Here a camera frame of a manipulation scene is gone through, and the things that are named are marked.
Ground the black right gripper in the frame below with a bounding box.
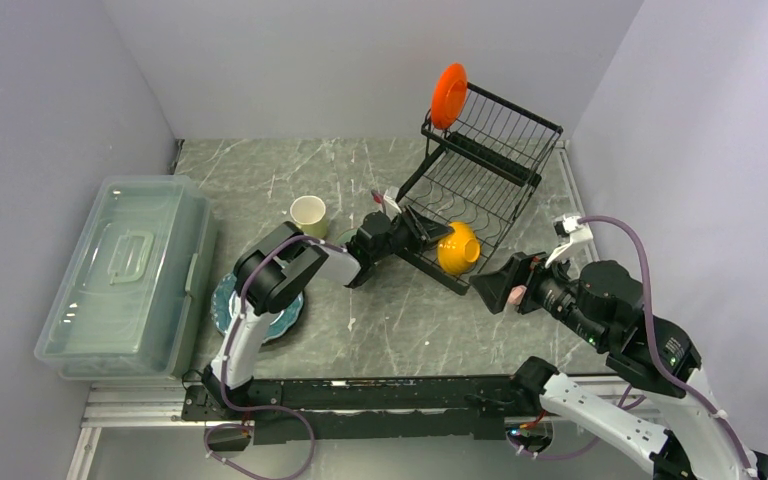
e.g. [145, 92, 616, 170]
[467, 240, 607, 347]

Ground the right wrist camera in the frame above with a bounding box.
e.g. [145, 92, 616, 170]
[545, 213, 593, 267]

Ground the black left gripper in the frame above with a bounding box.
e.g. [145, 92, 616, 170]
[372, 205, 454, 264]

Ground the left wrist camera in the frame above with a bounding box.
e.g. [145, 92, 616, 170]
[371, 186, 402, 218]

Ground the yellow ribbed bowl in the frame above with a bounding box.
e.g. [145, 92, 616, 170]
[436, 221, 481, 276]

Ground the teal scalloped plate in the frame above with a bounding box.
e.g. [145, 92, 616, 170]
[210, 271, 306, 347]

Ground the black wire dish rack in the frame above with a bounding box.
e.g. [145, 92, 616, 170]
[396, 84, 564, 295]

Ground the clear plastic storage box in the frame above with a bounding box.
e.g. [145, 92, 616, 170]
[34, 175, 217, 381]

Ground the light green ceramic bowl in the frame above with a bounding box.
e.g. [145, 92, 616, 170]
[336, 228, 357, 246]

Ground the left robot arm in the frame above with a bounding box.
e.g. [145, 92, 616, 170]
[202, 207, 454, 420]

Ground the pink mug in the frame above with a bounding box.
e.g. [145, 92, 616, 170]
[507, 285, 527, 307]

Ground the pale yellow mug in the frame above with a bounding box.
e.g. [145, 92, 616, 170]
[289, 195, 329, 239]

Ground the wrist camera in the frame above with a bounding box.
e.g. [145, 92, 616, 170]
[371, 186, 402, 218]
[545, 213, 593, 267]

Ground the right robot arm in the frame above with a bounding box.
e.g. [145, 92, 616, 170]
[470, 253, 768, 479]

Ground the orange plate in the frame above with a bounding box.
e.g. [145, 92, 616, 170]
[430, 63, 468, 130]

